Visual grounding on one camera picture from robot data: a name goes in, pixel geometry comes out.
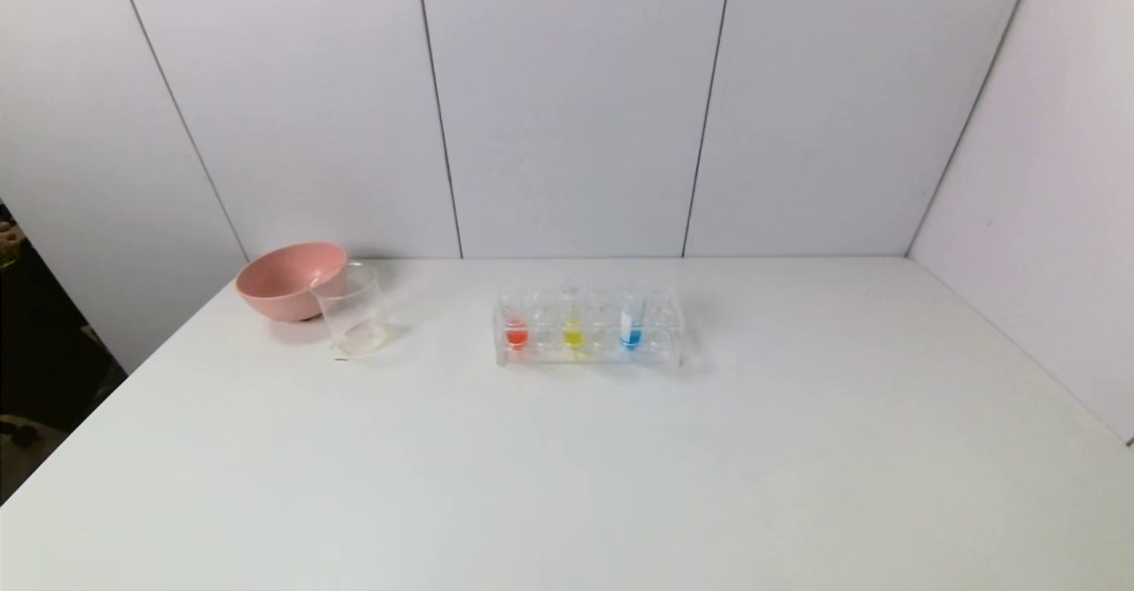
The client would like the test tube with red pigment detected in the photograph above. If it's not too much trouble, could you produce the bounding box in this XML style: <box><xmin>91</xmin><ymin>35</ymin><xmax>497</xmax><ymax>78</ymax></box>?
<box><xmin>502</xmin><ymin>288</ymin><xmax>531</xmax><ymax>353</ymax></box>

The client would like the clear plastic beaker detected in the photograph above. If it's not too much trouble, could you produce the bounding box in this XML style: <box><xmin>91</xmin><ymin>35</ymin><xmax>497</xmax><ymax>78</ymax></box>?
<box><xmin>309</xmin><ymin>261</ymin><xmax>392</xmax><ymax>360</ymax></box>

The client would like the test tube with yellow pigment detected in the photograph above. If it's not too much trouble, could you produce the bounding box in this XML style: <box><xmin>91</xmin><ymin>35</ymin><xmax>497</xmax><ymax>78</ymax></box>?
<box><xmin>560</xmin><ymin>281</ymin><xmax>587</xmax><ymax>358</ymax></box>

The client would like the test tube with blue pigment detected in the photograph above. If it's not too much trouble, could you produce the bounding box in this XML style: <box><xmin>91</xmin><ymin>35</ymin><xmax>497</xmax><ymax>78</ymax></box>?
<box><xmin>618</xmin><ymin>288</ymin><xmax>648</xmax><ymax>352</ymax></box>

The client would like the clear acrylic test tube rack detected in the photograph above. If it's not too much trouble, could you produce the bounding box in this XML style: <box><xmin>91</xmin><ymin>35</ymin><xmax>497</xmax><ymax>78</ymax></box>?
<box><xmin>493</xmin><ymin>284</ymin><xmax>688</xmax><ymax>369</ymax></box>

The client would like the pink plastic bowl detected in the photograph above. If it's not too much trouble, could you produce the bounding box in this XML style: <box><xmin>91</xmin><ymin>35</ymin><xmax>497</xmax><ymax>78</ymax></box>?
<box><xmin>235</xmin><ymin>241</ymin><xmax>349</xmax><ymax>323</ymax></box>

